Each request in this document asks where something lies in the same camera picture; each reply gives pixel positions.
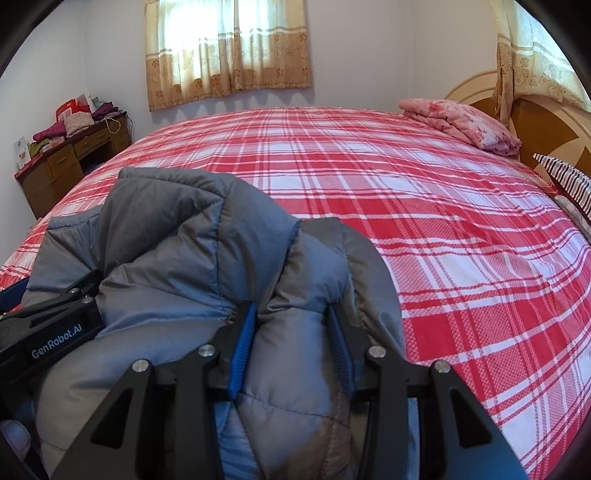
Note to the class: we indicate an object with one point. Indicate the red paper bag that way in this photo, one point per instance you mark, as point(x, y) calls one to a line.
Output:
point(69, 107)

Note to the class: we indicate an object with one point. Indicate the purple folded clothes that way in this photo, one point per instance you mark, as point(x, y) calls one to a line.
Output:
point(105, 111)

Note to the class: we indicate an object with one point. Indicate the white printed card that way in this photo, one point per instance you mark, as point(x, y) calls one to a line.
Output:
point(22, 152)

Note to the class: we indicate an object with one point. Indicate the pink folded quilt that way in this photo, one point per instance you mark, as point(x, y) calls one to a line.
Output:
point(466, 122)

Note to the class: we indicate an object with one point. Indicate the beige floral lace curtain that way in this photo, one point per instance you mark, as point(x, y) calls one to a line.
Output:
point(535, 60)

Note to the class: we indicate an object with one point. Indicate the wooden desk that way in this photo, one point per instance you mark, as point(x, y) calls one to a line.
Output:
point(60, 170)

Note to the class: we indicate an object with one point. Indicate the grey floral pillow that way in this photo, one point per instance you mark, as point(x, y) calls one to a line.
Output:
point(577, 214)

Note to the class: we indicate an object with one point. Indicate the green folded cloth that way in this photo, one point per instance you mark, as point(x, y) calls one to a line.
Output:
point(38, 147)

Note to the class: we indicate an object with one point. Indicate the striped pillow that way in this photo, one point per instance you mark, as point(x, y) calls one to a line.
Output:
point(570, 180)

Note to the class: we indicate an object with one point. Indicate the wooden headboard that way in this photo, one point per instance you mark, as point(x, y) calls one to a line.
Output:
point(545, 124)

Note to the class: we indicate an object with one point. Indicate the magenta folded clothes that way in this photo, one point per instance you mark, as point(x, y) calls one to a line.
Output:
point(48, 133)

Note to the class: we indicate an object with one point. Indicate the person's left hand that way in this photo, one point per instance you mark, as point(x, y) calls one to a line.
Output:
point(14, 438)

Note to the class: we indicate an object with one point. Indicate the red plaid bed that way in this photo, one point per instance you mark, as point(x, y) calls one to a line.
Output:
point(461, 240)

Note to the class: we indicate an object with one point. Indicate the beige folded clothes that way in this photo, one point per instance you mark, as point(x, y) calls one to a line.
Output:
point(79, 123)

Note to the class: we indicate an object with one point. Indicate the beige window curtain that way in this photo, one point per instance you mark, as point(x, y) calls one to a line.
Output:
point(231, 60)

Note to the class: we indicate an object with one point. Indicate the grey puffer jacket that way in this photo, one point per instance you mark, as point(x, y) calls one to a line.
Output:
point(194, 258)

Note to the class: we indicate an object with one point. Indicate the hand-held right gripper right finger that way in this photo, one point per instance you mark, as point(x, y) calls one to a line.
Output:
point(344, 350)

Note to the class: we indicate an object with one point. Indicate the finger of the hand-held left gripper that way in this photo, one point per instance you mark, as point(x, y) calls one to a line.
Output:
point(69, 295)
point(11, 296)

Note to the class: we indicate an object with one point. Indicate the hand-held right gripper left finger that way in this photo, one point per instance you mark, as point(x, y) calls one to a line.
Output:
point(242, 346)

